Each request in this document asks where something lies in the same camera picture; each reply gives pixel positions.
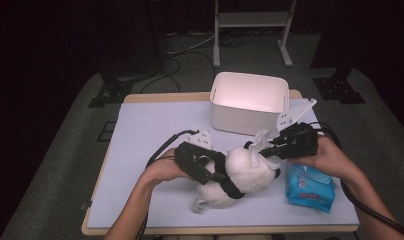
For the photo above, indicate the blue wet wipe packet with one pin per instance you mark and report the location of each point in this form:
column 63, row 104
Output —
column 310, row 190

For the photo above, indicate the person's left hand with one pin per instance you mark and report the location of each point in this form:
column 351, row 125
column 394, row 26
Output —
column 163, row 170

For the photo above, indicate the black floor stand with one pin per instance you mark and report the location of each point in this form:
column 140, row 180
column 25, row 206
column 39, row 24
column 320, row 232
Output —
column 338, row 88
column 113, row 90

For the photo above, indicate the person's right hand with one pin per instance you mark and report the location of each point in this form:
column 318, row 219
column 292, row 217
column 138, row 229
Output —
column 326, row 160

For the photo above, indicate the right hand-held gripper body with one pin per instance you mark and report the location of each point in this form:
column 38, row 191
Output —
column 298, row 143

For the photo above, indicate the white metal stand frame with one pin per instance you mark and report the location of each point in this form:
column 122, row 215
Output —
column 250, row 19

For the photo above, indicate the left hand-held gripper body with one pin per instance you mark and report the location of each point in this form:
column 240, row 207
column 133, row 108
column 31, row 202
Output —
column 190, row 160

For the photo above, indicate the dark floor hatch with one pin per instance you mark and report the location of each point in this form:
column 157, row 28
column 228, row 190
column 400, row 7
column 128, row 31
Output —
column 106, row 131

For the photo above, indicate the wooden table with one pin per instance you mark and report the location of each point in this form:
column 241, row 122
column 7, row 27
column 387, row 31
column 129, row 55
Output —
column 156, row 97

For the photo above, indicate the white wet wipe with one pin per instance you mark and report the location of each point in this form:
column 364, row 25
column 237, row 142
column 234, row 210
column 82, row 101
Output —
column 261, row 140

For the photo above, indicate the panda plush toy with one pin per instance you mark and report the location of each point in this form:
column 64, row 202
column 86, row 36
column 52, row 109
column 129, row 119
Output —
column 250, row 170

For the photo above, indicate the black table clamp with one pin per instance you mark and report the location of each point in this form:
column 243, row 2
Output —
column 86, row 206

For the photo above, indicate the white plastic bin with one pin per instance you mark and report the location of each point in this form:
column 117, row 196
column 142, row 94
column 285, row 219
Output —
column 246, row 96

